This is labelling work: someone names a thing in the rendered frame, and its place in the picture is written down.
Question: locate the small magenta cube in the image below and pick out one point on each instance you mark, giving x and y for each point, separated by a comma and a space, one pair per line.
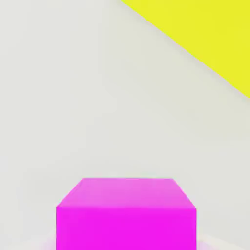
126, 224

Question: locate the large yellow box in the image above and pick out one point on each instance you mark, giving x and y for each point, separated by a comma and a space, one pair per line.
205, 29

